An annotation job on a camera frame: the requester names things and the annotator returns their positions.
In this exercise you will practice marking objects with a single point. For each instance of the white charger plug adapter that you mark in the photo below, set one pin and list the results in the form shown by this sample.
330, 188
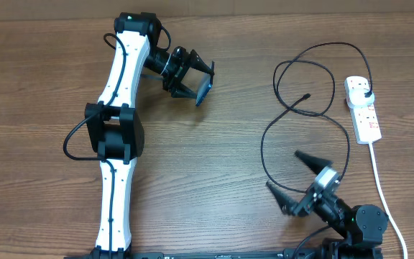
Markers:
356, 98

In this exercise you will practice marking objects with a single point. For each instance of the black Samsung Galaxy smartphone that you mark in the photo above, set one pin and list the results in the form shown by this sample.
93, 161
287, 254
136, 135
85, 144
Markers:
205, 85

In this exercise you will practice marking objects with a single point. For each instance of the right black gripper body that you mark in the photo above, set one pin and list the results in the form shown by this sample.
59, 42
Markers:
309, 201

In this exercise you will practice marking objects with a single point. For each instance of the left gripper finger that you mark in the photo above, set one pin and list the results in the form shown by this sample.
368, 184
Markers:
179, 90
196, 62

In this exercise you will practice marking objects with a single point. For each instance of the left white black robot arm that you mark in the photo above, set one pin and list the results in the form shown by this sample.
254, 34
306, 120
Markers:
114, 126

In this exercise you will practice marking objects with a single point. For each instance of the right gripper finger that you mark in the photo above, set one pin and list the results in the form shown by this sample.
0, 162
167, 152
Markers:
316, 165
286, 204

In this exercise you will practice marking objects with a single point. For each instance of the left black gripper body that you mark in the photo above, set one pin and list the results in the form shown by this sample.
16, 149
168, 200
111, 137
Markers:
176, 69

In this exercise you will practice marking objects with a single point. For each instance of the white power strip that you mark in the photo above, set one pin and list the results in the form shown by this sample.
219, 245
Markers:
364, 119

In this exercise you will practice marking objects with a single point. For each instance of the brown cardboard backdrop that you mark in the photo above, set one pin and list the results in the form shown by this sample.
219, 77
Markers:
95, 9

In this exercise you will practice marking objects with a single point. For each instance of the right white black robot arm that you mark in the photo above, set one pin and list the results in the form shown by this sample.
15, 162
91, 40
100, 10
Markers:
361, 227

